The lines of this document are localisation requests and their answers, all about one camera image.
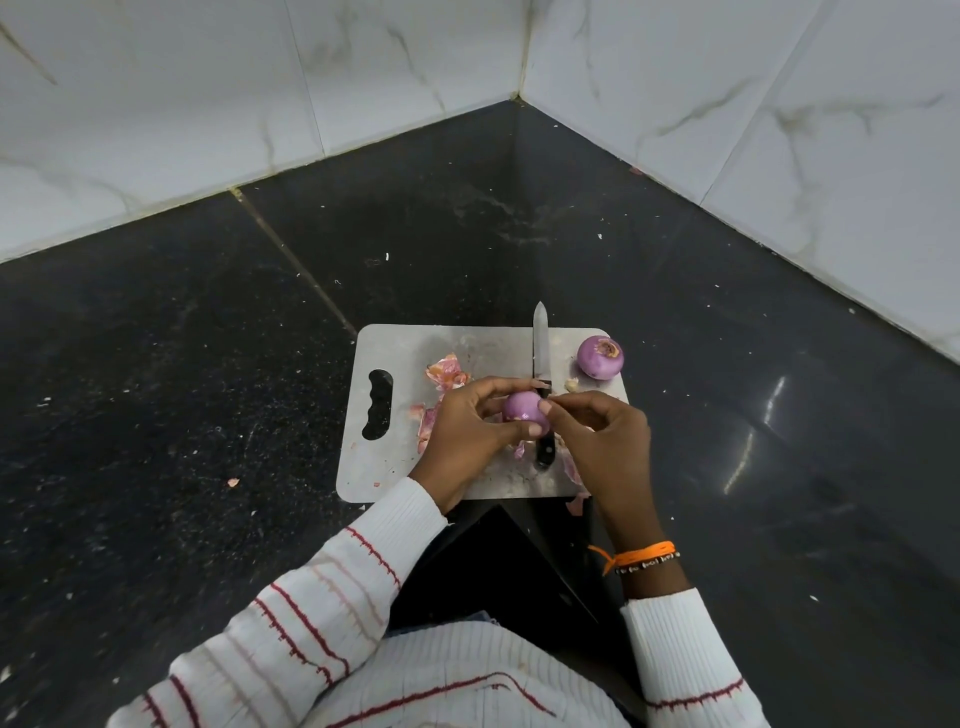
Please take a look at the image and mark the person's left hand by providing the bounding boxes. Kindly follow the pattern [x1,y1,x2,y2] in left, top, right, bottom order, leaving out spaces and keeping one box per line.
[408,375,553,515]

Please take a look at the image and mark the orange thread wristband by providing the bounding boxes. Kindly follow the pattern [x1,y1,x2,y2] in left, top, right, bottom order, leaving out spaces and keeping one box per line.
[587,540,677,577]

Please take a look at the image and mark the beaded bracelet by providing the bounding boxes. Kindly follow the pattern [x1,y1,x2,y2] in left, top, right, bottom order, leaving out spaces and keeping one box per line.
[614,551,682,577]

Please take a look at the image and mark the purple onion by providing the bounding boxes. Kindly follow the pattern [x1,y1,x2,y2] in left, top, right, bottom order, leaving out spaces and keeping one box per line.
[501,389,551,427]
[575,334,626,382]

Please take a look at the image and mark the black handled kitchen knife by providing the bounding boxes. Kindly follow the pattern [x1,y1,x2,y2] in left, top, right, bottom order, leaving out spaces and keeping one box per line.
[532,301,558,472]

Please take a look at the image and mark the person's right hand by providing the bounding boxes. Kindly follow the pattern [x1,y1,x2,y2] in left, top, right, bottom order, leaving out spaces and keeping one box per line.
[536,389,665,553]

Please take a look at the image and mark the person's left forearm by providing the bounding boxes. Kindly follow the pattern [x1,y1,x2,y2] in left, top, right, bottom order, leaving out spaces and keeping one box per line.
[104,476,450,728]

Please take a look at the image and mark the white red striped sweater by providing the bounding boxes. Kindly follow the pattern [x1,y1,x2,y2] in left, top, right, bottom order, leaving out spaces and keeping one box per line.
[303,620,635,728]

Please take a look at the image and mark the person's right forearm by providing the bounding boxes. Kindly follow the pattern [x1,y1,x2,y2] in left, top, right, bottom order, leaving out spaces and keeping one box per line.
[614,558,774,728]

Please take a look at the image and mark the steel cutting board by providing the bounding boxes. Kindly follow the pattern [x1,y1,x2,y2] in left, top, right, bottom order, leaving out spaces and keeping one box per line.
[335,323,631,505]

